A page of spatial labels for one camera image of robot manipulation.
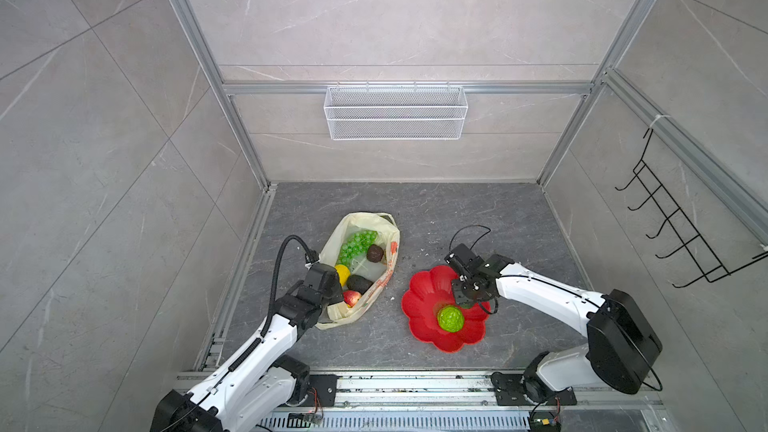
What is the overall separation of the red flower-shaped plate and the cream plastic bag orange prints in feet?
0.32

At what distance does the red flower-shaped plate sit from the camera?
2.61ft

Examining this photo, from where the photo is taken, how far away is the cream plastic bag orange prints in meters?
0.83
